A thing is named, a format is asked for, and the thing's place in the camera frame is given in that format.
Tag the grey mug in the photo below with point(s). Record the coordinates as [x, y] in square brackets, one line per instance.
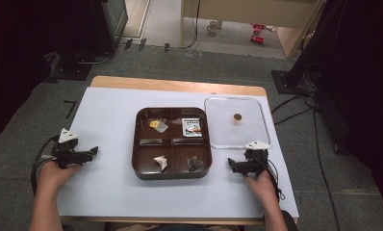
[212, 27]

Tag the brown divided tray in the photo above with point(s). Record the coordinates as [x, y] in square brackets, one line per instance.
[172, 142]

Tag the person's right hand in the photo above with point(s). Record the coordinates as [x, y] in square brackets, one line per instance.
[260, 186]

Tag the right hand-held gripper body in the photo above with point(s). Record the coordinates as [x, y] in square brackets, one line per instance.
[255, 159]

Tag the black cabinet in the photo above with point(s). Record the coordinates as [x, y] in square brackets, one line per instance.
[111, 22]

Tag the white paper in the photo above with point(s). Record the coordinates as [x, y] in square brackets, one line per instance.
[161, 162]

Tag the white printed packet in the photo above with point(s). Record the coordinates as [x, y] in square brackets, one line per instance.
[191, 127]

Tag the small brown round item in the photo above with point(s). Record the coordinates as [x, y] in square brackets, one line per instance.
[237, 117]

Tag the red can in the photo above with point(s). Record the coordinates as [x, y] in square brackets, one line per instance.
[257, 39]
[257, 28]

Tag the black stand base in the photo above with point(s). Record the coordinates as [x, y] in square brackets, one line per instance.
[71, 71]
[287, 82]

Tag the wooden desk frame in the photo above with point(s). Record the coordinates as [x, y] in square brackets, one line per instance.
[253, 12]

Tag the white table mat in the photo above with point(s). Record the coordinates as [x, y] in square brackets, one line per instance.
[115, 179]

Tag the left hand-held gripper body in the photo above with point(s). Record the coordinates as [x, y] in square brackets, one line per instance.
[66, 148]

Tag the yellow and clear wrapper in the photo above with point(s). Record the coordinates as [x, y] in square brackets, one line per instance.
[158, 125]

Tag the person's left hand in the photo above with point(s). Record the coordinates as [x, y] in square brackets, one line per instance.
[55, 174]

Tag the dark wrapper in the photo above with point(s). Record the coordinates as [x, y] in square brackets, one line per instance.
[195, 163]

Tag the clear plastic tray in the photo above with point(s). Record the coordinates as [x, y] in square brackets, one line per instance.
[236, 123]

